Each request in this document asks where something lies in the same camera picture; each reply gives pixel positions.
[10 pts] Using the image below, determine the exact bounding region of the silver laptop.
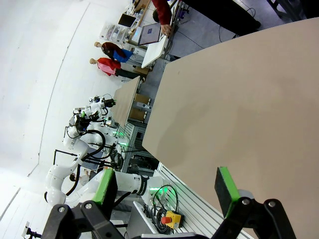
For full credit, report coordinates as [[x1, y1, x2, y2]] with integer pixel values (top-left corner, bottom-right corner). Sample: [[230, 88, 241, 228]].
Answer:
[[137, 22, 165, 47]]

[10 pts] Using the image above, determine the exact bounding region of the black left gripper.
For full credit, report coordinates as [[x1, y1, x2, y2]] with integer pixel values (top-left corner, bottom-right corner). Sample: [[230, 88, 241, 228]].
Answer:
[[74, 113, 99, 132]]

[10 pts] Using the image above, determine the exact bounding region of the person in red top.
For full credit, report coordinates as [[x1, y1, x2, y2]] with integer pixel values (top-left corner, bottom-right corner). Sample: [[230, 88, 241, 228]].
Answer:
[[152, 0, 174, 25]]

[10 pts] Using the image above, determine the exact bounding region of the white table with black cap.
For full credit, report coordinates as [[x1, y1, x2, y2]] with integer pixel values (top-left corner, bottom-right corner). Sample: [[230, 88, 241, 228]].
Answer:
[[141, 23, 175, 69]]

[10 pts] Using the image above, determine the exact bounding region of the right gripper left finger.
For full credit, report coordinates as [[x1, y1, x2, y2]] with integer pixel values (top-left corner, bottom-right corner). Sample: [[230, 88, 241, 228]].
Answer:
[[41, 168, 125, 239]]

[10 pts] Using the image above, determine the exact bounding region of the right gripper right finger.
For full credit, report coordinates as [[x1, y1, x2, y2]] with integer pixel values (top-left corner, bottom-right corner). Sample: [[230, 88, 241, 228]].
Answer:
[[211, 166, 297, 239]]

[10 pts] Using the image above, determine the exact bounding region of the mannequin in blue top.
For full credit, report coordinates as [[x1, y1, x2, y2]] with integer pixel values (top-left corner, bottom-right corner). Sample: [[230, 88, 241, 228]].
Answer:
[[94, 41, 135, 63]]

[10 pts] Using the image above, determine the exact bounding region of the mannequin in red pink clothes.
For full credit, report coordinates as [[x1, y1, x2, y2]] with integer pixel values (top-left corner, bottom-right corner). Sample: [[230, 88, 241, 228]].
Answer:
[[89, 57, 142, 80]]

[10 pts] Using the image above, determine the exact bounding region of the black framed monitor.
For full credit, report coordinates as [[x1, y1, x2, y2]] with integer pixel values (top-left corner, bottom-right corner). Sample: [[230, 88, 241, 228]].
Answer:
[[118, 12, 137, 27]]

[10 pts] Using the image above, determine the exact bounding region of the brown neighbour station table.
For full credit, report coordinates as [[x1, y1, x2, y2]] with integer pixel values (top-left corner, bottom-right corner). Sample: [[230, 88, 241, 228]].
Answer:
[[113, 76, 142, 128]]

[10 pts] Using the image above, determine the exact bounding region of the yellow emergency stop box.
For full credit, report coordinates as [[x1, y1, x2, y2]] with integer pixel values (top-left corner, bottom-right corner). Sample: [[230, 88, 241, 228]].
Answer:
[[160, 210, 182, 229]]

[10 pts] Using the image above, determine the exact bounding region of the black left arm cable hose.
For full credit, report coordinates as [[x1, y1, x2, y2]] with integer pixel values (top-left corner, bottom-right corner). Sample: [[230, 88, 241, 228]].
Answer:
[[65, 129, 105, 197]]

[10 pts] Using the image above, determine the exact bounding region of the red-sleeved person's hand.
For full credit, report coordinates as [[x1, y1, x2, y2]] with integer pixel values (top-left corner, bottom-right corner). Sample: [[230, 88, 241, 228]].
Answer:
[[160, 23, 172, 36]]

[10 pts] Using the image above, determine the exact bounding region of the clear plastic storage organizer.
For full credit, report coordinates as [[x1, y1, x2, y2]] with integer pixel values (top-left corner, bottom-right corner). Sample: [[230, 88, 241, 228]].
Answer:
[[99, 21, 130, 42]]

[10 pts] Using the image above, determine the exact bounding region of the black desk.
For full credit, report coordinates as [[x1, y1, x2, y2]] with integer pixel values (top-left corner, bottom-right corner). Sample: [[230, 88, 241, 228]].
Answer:
[[184, 0, 262, 37]]

